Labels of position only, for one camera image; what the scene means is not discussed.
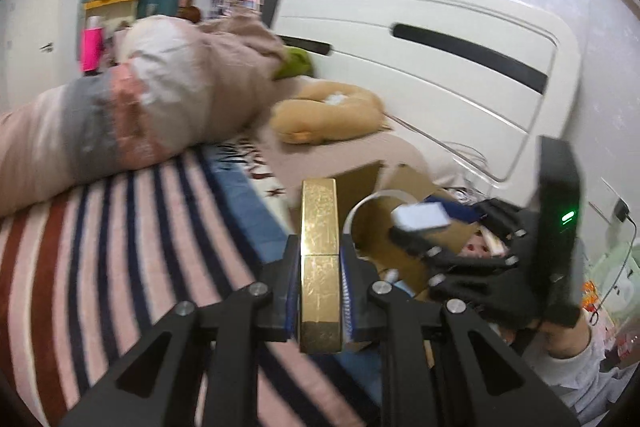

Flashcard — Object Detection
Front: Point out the pink pillow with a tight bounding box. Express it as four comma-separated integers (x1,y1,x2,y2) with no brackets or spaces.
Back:
252,74,467,195

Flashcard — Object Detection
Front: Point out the white usb hub adapter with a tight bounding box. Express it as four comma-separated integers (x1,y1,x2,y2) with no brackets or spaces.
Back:
342,189,452,249

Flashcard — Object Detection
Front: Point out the striped bed blanket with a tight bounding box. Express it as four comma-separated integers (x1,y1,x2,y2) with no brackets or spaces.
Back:
1,138,293,426

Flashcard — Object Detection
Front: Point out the pink gift bag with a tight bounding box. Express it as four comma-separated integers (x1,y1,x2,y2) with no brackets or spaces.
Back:
80,27,104,74

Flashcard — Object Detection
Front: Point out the white bed headboard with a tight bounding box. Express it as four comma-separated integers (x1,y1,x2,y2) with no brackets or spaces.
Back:
272,0,582,205

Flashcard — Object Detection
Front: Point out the rolled striped duvet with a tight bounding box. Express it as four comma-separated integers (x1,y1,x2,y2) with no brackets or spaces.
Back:
1,12,288,216

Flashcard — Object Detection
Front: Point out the yellow white cabinet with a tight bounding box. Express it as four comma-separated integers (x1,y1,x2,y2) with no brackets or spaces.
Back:
84,0,138,31

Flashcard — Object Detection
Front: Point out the gold rectangular bar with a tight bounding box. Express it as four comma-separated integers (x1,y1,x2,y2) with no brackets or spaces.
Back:
298,179,342,355

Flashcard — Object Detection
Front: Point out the brown cardboard box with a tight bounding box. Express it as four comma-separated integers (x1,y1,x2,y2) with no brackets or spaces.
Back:
328,160,480,300

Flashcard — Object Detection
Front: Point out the person right hand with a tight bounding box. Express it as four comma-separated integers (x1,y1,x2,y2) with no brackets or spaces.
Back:
536,312,591,360

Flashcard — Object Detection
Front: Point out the white door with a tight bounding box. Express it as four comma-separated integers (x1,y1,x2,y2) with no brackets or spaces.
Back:
4,0,61,109

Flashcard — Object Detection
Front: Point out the white charging cable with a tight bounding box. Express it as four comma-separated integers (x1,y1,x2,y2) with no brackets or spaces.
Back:
387,114,501,203

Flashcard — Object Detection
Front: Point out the tan plush toy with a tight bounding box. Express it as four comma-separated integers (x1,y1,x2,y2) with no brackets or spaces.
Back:
269,80,390,145

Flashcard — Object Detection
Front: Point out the green plush toy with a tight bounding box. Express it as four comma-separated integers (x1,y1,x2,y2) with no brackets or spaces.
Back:
274,46,314,80

